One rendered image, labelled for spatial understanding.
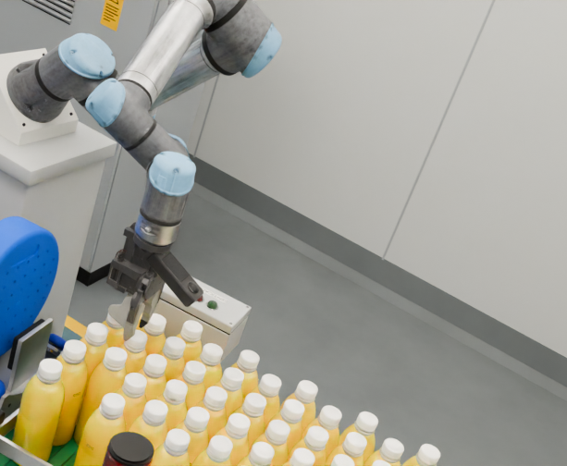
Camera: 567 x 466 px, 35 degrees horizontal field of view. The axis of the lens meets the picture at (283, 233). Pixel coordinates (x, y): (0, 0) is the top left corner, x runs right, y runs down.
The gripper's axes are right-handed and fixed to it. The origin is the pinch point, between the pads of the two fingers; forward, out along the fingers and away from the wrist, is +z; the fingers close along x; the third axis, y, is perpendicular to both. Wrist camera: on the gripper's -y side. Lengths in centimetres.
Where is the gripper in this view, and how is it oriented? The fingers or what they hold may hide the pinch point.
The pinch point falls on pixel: (138, 330)
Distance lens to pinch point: 173.4
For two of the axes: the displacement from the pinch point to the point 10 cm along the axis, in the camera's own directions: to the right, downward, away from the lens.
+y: -8.8, -4.3, 2.0
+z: -3.1, 8.4, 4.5
